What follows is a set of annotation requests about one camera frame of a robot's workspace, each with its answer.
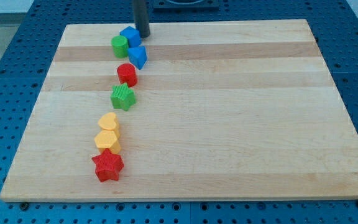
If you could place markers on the red cylinder block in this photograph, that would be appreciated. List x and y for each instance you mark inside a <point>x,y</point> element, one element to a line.
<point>127,74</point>

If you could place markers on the yellow heart block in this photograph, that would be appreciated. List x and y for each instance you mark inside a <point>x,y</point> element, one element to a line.
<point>110,122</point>

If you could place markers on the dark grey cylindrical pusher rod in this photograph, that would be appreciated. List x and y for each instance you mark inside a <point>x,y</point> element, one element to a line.
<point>141,17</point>

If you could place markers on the blue triangle block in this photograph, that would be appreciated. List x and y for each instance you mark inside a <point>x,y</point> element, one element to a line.
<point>137,56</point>

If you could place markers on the red star block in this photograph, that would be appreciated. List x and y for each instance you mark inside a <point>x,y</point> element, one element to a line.
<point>108,165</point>

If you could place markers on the green cylinder block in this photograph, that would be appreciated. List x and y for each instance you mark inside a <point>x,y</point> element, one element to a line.
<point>120,46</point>

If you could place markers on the green star block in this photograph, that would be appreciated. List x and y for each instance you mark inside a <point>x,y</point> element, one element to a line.
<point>122,97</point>

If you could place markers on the yellow hexagon block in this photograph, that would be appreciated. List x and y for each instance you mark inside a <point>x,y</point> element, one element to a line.
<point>107,139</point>

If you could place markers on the blue cube block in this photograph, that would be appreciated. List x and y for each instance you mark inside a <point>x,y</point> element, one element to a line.
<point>132,35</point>

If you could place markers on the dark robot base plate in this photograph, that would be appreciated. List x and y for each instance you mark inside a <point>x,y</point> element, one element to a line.
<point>164,5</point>

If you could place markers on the light wooden board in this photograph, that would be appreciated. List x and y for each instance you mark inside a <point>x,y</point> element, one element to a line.
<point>236,110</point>

